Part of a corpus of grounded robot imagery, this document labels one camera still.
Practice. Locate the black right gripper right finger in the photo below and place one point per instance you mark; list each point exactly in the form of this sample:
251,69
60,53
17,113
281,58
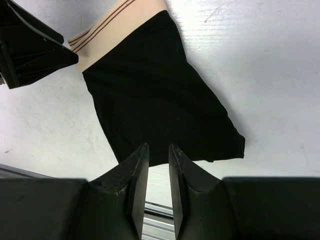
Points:
241,208

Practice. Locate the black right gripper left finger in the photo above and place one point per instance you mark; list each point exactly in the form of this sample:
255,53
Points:
110,207

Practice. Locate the black underwear with beige waistband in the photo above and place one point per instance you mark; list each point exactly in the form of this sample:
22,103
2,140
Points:
144,89

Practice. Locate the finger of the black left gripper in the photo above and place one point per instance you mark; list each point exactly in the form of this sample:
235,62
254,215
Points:
29,49

